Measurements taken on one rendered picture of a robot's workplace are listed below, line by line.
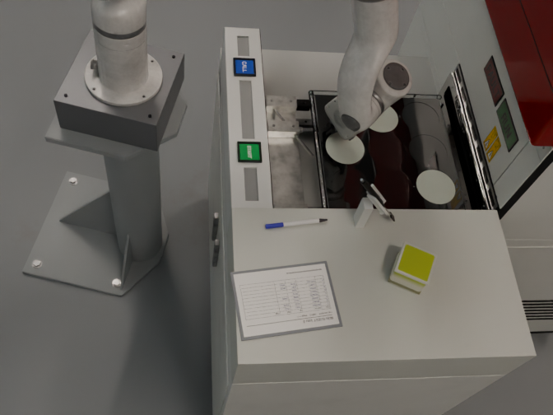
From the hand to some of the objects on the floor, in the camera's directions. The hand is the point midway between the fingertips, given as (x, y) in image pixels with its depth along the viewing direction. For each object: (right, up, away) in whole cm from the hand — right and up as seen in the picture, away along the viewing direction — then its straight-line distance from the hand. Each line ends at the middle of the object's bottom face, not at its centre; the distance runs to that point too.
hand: (332, 127), depth 163 cm
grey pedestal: (-75, -31, +78) cm, 112 cm away
